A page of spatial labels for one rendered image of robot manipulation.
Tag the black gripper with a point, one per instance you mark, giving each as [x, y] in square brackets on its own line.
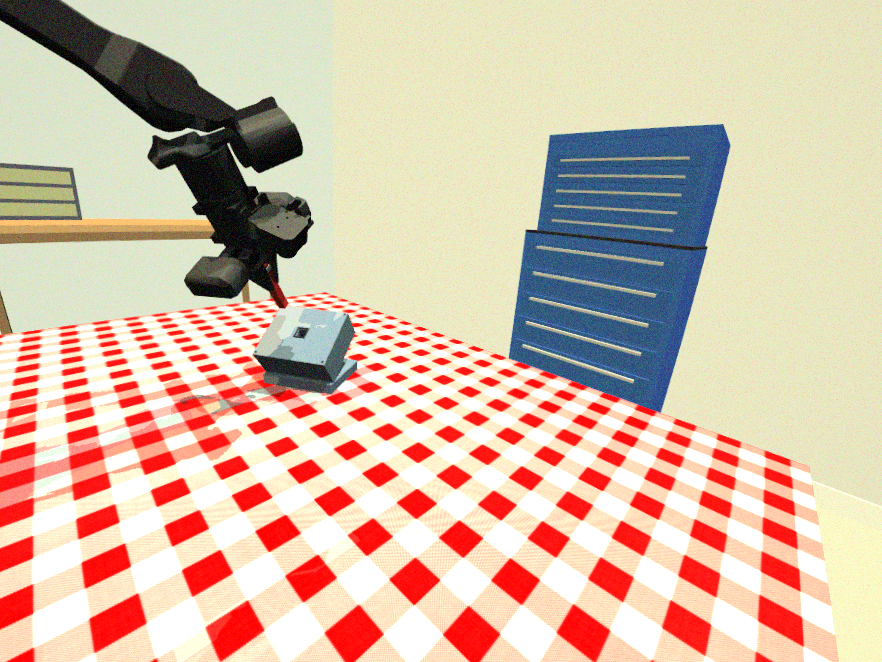
[226, 275]

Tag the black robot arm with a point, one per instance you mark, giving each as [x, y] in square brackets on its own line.
[167, 96]

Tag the dark red peg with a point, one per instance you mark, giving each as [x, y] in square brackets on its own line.
[279, 298]

